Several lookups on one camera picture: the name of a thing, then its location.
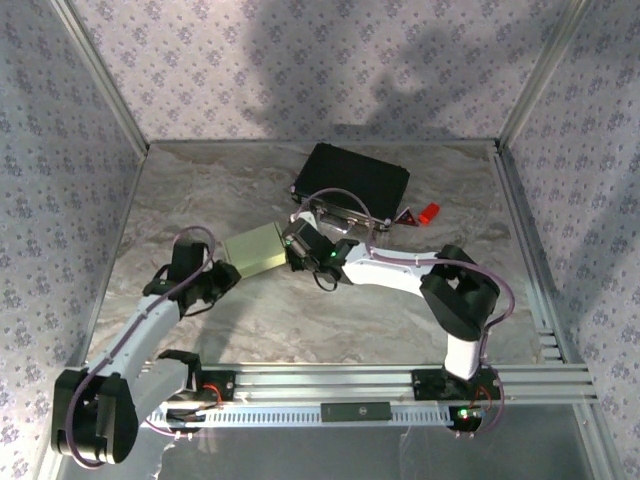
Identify light green cloth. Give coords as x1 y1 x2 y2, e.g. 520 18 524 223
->
222 222 290 279

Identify small black bar device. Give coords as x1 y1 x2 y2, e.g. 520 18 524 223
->
320 401 393 423

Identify circuit board with lights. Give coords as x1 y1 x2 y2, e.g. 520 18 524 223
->
449 405 485 430

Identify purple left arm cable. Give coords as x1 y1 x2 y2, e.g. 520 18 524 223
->
62 225 217 469

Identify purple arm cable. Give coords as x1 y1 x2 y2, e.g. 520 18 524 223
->
62 225 217 469
294 188 516 371

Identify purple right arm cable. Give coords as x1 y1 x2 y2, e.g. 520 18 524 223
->
294 188 516 371

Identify black case with metal handle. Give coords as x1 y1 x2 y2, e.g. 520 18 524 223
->
289 142 411 232

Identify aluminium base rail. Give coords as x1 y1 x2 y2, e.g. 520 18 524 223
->
202 363 599 405

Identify white slotted cable duct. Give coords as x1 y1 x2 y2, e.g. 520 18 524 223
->
144 399 454 430

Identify aluminium frame post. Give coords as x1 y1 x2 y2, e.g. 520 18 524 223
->
49 0 151 156
497 0 601 149

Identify aluminium side rail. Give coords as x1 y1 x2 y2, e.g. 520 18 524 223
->
492 142 569 364

